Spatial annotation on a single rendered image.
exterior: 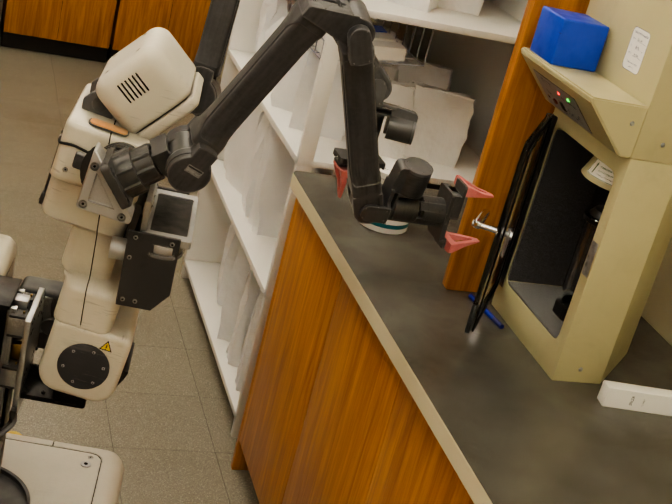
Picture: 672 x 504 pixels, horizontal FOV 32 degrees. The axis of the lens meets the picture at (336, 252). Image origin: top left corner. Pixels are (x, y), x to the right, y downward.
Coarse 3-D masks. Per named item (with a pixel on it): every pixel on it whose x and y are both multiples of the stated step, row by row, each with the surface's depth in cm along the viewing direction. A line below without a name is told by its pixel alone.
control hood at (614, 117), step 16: (528, 48) 231; (528, 64) 232; (544, 64) 222; (560, 80) 216; (576, 80) 213; (592, 80) 217; (544, 96) 237; (576, 96) 212; (592, 96) 205; (608, 96) 207; (624, 96) 211; (592, 112) 208; (608, 112) 206; (624, 112) 207; (640, 112) 208; (592, 128) 216; (608, 128) 207; (624, 128) 208; (640, 128) 209; (608, 144) 212; (624, 144) 210
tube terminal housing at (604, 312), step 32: (608, 0) 224; (640, 0) 214; (608, 32) 223; (608, 64) 222; (640, 96) 210; (576, 128) 230; (544, 160) 241; (608, 160) 218; (640, 160) 212; (640, 192) 215; (608, 224) 216; (640, 224) 218; (608, 256) 219; (640, 256) 221; (576, 288) 224; (608, 288) 223; (640, 288) 230; (512, 320) 247; (576, 320) 224; (608, 320) 226; (544, 352) 233; (576, 352) 228; (608, 352) 230
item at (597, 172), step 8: (592, 160) 229; (600, 160) 226; (584, 168) 230; (592, 168) 227; (600, 168) 225; (608, 168) 224; (584, 176) 228; (592, 176) 226; (600, 176) 225; (608, 176) 224; (600, 184) 224; (608, 184) 223
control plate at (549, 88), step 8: (536, 72) 229; (544, 80) 227; (544, 88) 232; (552, 88) 225; (552, 96) 229; (560, 96) 223; (568, 96) 217; (568, 104) 221; (576, 104) 215; (568, 112) 225; (576, 112) 219; (576, 120) 223; (584, 120) 217; (584, 128) 221
